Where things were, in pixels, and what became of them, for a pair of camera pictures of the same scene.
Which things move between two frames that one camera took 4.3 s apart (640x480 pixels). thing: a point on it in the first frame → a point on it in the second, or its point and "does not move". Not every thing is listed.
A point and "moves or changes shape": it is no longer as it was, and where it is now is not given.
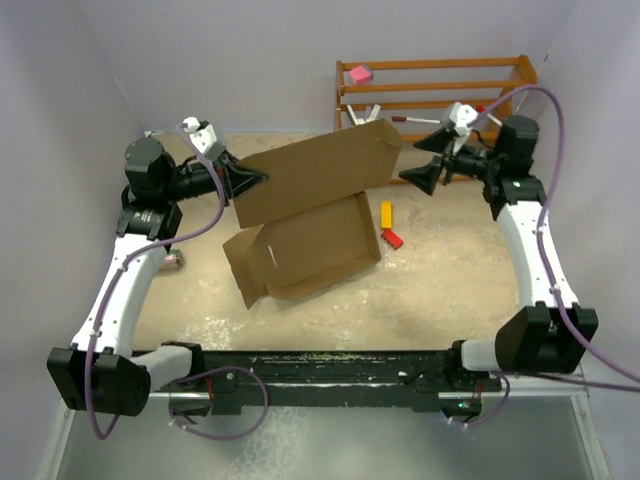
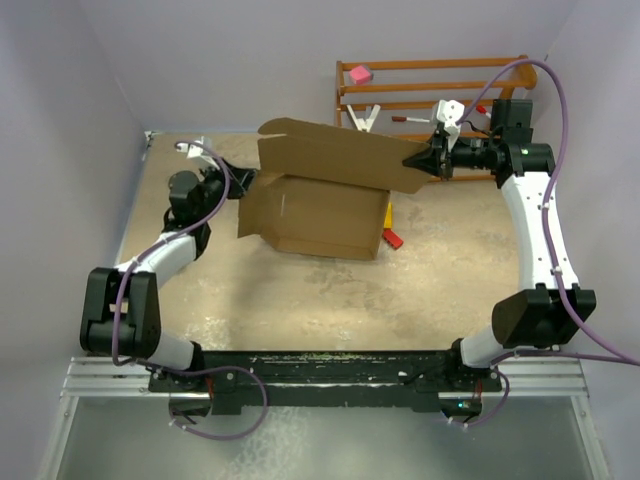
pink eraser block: (360, 74) does not move
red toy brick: (392, 238) does not move
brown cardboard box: (311, 217) moves or changes shape
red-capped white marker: (481, 110) does not move
